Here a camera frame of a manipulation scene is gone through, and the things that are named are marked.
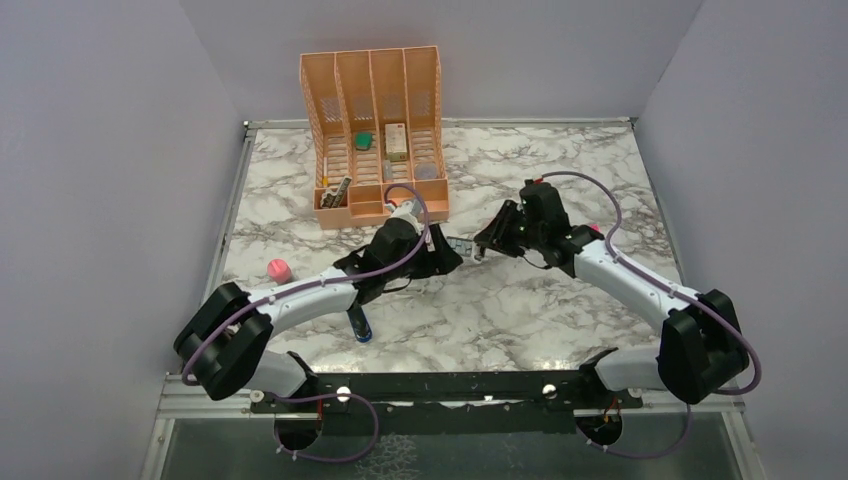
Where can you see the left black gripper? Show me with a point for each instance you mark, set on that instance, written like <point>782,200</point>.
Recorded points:
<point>442,259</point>

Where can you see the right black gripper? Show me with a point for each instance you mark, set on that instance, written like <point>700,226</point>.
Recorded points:
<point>496,235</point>

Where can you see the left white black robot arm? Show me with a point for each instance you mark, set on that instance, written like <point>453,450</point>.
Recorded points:
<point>224,345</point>

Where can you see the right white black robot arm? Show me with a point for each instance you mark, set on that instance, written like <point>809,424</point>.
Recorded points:
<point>701,347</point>

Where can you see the blue stapler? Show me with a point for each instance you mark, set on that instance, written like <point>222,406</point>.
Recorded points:
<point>360,325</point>

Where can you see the black white item in organizer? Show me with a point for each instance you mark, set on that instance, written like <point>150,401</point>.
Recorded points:
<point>333,197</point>

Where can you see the clear round lid in organizer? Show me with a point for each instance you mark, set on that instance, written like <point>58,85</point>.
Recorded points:
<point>426,171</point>

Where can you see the green object in organizer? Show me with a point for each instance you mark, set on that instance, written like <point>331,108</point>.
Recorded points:
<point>363,140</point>

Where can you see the white green box in organizer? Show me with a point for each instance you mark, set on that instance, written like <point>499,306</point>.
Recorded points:
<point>395,141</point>

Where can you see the pink round cap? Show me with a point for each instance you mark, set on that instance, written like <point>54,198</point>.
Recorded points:
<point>279,271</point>

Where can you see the orange plastic desk organizer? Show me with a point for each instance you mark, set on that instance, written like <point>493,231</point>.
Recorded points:
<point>363,90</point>

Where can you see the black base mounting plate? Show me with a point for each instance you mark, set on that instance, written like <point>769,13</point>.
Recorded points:
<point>357,404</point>

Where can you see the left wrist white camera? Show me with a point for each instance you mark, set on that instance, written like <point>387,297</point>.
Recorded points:
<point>410,211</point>

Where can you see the aluminium frame rail front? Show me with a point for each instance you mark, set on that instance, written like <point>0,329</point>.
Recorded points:
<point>178,401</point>

